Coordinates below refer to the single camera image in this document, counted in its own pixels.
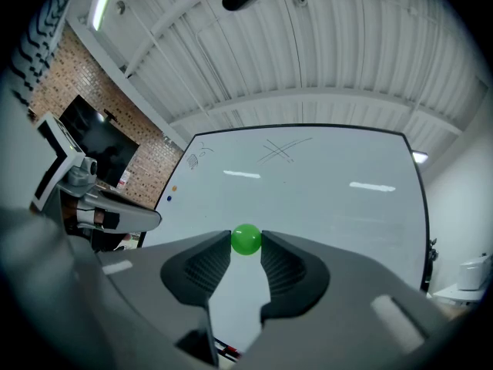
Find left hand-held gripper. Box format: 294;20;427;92
29;111;163;234

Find black wall television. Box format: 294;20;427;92
59;94;141;189

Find white side table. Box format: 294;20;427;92
431;284;487;307

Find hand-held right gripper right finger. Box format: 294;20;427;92
237;229;454;370

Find white whiteboard black frame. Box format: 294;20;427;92
143;123;433;358

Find red marker pen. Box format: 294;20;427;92
213;338;244;359

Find white appliance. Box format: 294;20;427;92
459;253;493;291

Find long ceiling light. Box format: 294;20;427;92
89;0;119;31

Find green round magnet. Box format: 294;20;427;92
230;224;263;257

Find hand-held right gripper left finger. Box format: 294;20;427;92
96;229;233;370

